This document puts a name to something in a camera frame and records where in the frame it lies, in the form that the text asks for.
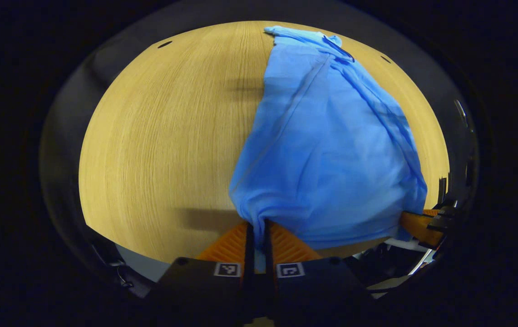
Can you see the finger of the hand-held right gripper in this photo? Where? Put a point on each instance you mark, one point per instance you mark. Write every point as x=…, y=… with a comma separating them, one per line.
x=417, y=225

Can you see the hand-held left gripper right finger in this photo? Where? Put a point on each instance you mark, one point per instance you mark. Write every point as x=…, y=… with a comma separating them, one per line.
x=270, y=272

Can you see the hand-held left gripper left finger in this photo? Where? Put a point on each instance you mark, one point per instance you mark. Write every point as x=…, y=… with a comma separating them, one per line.
x=248, y=272

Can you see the light blue T-shirt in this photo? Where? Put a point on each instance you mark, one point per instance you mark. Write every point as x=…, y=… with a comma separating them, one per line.
x=322, y=159

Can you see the white metal frame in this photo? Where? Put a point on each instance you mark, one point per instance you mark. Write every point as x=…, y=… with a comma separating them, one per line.
x=404, y=245

